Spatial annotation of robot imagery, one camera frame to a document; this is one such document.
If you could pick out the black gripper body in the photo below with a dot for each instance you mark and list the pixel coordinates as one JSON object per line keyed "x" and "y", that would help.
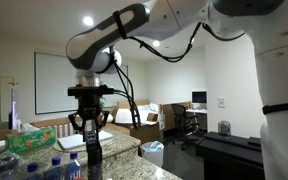
{"x": 89, "y": 106}

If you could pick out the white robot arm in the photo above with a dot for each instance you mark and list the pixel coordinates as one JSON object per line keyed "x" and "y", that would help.
{"x": 264, "y": 22}

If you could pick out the green tissue box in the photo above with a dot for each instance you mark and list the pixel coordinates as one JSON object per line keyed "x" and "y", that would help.
{"x": 31, "y": 140}

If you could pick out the Fiji water bottle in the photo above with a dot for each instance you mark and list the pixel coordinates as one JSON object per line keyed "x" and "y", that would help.
{"x": 73, "y": 169}

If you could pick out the white projector screen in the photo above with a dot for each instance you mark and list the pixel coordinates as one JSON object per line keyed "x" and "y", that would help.
{"x": 54, "y": 74}

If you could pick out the silver laptop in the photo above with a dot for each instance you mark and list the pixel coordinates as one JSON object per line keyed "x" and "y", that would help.
{"x": 74, "y": 141}

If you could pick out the wooden chair back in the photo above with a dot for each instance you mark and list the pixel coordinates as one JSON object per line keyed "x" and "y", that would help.
{"x": 62, "y": 126}

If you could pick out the white waste bin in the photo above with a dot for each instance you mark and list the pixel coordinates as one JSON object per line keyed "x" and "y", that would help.
{"x": 153, "y": 152}

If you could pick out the black office chair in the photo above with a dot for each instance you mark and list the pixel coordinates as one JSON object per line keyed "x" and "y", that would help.
{"x": 185, "y": 125}

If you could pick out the computer monitor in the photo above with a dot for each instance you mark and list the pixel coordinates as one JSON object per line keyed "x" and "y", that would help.
{"x": 199, "y": 97}

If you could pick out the black piano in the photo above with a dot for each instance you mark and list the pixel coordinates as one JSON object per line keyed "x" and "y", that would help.
{"x": 231, "y": 158}

